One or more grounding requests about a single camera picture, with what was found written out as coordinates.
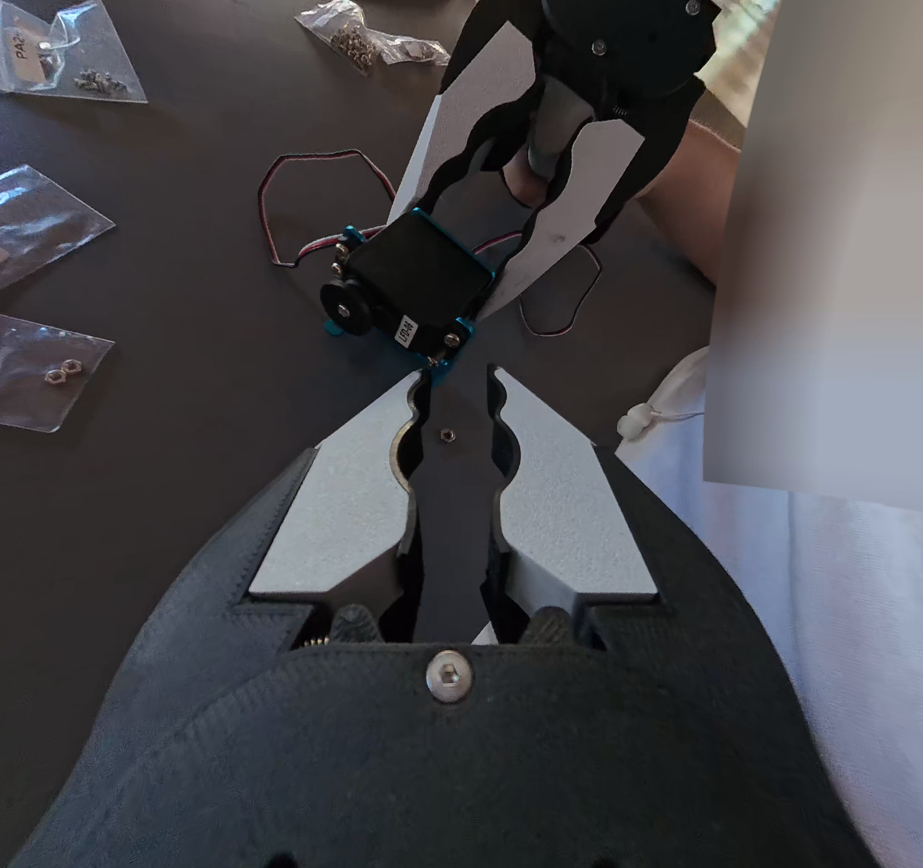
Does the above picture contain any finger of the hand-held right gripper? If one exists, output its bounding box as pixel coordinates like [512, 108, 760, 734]
[386, 19, 540, 228]
[479, 118, 646, 321]

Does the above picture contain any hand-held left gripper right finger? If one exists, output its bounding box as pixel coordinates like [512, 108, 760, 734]
[487, 365, 661, 608]

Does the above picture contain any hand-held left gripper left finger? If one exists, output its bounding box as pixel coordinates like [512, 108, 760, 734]
[247, 369, 432, 605]

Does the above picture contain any black servo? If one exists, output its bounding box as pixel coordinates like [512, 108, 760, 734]
[319, 208, 499, 386]

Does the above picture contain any person's right forearm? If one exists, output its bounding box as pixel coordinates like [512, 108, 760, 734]
[638, 118, 744, 285]

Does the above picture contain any dark grey desk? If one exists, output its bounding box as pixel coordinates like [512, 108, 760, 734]
[0, 0, 722, 868]

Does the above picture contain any person's right hand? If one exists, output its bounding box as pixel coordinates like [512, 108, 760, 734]
[501, 154, 560, 209]

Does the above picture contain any clear bag with silver screws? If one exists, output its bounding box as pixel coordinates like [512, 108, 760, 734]
[294, 0, 451, 77]

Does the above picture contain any white shirt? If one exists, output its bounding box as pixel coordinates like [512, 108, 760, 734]
[616, 345, 923, 868]

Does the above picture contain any clear bag with two nuts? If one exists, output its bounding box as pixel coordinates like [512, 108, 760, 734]
[0, 314, 116, 434]

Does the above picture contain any clear bag with dark screws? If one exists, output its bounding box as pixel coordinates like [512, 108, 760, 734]
[0, 0, 149, 104]

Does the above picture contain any clear bag with white label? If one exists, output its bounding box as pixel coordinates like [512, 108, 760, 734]
[0, 164, 116, 290]

